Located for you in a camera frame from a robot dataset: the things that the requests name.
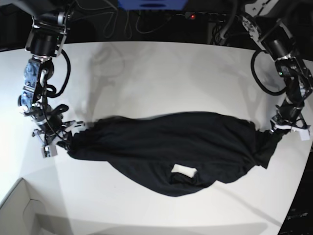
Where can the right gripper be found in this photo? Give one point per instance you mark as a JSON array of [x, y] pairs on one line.
[[52, 135]]

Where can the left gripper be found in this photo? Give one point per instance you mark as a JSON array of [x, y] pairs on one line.
[[289, 118]]

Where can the black t-shirt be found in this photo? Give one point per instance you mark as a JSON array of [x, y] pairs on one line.
[[177, 154]]

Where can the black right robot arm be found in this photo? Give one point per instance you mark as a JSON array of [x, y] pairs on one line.
[[50, 26]]

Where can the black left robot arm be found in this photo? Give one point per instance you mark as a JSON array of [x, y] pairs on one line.
[[264, 21]]

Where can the white cardboard box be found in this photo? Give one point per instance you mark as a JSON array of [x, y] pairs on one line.
[[17, 216]]

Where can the black power strip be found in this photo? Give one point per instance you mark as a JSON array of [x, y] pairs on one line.
[[207, 16]]

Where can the blue plastic bin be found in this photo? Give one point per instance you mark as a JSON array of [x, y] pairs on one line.
[[152, 4]]

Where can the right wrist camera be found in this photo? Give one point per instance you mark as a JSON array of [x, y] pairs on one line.
[[49, 151]]

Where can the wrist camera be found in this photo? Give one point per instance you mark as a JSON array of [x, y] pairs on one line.
[[49, 151], [305, 134]]

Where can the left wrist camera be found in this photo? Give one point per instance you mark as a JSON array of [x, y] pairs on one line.
[[305, 134]]

